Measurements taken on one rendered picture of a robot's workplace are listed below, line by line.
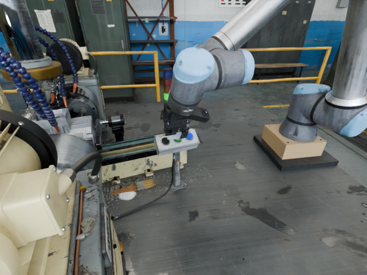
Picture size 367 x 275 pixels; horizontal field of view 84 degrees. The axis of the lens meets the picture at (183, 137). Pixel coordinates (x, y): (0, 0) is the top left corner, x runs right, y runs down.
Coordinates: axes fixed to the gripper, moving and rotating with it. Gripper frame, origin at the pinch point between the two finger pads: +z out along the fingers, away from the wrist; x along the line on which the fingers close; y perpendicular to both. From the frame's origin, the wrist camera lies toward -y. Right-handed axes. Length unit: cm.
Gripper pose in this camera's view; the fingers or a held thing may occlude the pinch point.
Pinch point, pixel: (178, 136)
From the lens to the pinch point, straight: 78.5
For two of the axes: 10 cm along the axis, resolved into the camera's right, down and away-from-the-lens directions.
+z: -1.8, 4.8, 8.6
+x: 3.0, 8.6, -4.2
